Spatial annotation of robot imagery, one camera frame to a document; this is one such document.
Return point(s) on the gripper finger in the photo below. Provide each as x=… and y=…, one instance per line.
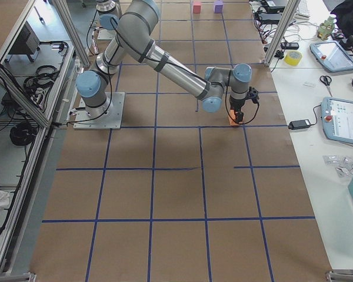
x=239, y=117

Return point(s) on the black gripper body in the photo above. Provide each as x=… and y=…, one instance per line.
x=235, y=106

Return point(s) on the orange foam block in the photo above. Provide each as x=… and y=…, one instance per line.
x=233, y=119

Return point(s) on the black power adapter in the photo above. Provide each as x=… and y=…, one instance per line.
x=299, y=124

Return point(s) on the yellow tape roll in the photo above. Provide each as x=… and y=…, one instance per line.
x=293, y=58

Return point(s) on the purple foam block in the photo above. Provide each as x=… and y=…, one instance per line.
x=218, y=6

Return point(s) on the near teach pendant tablet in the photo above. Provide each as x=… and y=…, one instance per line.
x=337, y=119

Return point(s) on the teach pendant tablet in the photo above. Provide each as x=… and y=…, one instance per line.
x=337, y=119
x=332, y=56

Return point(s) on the pink foam block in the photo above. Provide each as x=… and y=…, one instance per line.
x=196, y=7

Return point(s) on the far teach pendant tablet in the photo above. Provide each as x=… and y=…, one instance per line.
x=332, y=56

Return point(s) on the bag of small parts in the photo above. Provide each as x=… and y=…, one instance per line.
x=342, y=164

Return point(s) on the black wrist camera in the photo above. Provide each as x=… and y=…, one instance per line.
x=252, y=94

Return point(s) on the black handled scissors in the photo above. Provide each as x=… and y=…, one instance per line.
x=326, y=80

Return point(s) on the aluminium frame post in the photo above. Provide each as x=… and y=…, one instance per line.
x=284, y=22

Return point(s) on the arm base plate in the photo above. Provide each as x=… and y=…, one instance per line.
x=108, y=116
x=106, y=35

